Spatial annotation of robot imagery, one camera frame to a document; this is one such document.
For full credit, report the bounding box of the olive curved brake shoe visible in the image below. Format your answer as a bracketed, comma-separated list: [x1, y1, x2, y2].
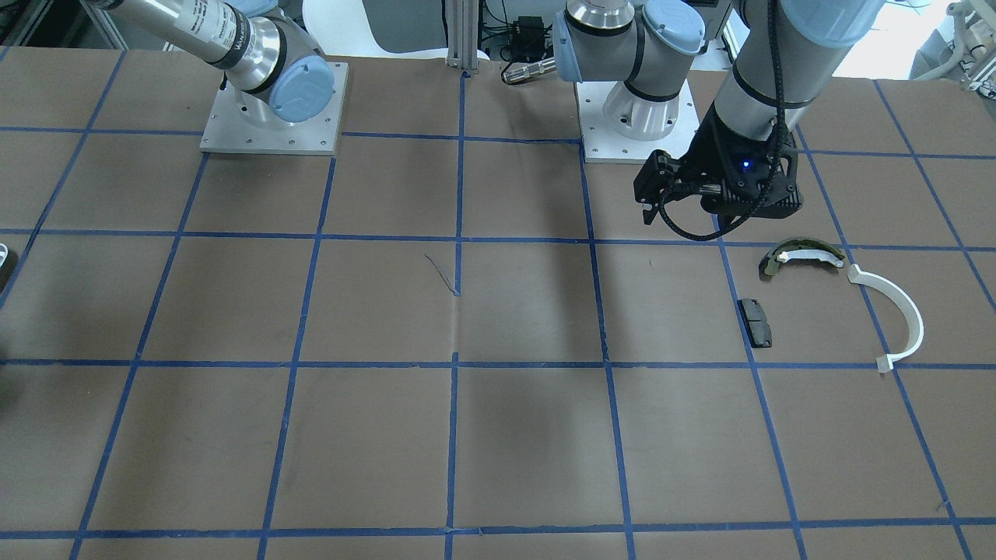
[759, 237, 847, 278]

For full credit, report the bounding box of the small black brake pad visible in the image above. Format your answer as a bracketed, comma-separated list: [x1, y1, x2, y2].
[737, 298, 773, 348]

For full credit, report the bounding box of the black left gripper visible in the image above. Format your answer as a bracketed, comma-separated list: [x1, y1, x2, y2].
[633, 107, 803, 231]

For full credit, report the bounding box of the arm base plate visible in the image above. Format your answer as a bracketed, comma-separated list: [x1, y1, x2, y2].
[200, 61, 349, 156]
[575, 82, 700, 164]

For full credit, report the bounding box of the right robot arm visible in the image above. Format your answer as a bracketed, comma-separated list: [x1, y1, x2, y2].
[86, 1, 335, 123]

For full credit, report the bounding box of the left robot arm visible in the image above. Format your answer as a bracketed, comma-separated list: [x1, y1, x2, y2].
[552, 1, 882, 241]

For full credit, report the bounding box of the white curved plastic part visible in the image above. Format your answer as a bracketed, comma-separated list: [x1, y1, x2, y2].
[847, 263, 924, 373]

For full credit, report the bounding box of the aluminium frame post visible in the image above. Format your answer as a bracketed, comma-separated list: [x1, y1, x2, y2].
[444, 0, 480, 75]

